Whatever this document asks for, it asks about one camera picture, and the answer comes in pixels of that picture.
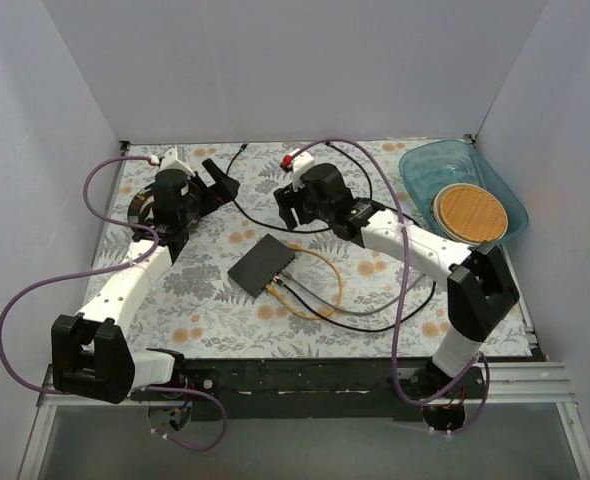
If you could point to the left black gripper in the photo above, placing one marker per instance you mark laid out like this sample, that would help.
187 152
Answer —
207 187

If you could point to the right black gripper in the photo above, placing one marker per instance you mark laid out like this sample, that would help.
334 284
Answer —
295 201

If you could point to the black network switch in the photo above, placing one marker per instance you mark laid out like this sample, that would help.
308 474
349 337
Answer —
255 270

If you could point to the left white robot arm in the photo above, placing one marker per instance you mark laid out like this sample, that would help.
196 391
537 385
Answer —
90 354

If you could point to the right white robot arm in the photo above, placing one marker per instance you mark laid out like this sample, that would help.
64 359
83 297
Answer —
480 288

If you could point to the floral table mat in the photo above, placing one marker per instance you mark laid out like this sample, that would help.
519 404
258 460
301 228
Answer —
338 300

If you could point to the dark rimmed ceramic plate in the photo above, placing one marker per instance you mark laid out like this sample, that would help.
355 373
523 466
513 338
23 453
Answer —
140 208

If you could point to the teal plastic basin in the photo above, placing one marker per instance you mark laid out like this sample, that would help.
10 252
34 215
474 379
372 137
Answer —
427 169

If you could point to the round woven bamboo tray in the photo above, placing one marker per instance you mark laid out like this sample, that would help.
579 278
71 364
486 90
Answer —
470 214

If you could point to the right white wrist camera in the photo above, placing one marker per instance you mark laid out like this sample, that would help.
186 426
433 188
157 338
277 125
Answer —
296 164

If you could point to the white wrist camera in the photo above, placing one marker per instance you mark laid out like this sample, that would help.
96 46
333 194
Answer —
173 159
296 164

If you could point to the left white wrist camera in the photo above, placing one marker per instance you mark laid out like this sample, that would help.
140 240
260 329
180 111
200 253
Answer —
173 159

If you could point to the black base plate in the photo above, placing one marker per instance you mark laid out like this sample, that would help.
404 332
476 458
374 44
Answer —
324 405

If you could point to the aluminium frame rail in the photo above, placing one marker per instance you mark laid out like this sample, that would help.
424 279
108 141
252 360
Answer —
531 382

